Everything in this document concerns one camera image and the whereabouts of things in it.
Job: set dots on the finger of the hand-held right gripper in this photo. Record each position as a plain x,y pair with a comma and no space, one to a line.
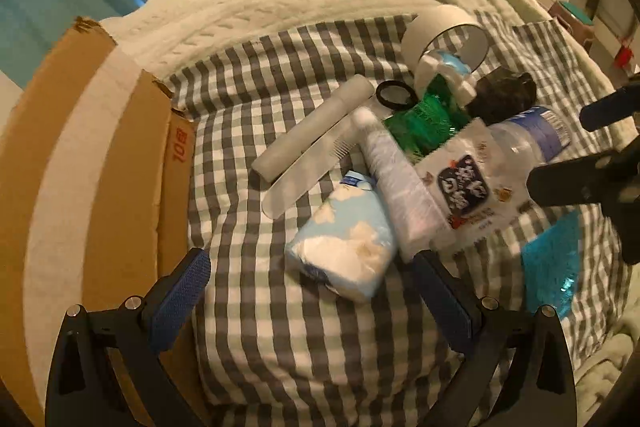
565,179
607,109

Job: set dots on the brown cardboard box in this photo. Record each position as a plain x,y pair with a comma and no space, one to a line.
60,157

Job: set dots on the white snack packet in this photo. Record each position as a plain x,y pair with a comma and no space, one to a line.
465,187

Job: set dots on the black crumpled object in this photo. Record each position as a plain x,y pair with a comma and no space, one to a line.
500,94

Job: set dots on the grey white checked cloth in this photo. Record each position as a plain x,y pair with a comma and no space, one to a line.
300,332

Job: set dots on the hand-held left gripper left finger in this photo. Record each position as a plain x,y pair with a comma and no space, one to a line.
182,302

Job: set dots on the small red object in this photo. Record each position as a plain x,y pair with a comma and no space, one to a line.
623,56

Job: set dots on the small white and blue bottle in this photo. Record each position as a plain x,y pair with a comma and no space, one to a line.
450,67

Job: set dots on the green plastic packet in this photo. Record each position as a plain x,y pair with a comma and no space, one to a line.
425,122

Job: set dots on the white tape roll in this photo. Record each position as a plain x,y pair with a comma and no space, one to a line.
435,24

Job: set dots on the clear plastic comb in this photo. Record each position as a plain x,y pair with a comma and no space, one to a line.
295,184

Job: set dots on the blue cloud print tissue pack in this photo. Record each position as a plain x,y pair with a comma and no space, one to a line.
345,237

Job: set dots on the teal topped box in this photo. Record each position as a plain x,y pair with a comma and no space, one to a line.
577,17

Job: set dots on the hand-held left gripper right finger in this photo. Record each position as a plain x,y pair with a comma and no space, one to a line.
445,302

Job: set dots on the clear bottle with blue label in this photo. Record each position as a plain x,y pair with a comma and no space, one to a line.
540,132

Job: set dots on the white squeeze tube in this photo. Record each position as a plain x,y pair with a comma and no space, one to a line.
395,177

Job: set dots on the blue plastic bag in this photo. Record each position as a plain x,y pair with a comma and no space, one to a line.
550,267

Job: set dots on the white cylindrical case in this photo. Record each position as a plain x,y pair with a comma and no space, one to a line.
310,132

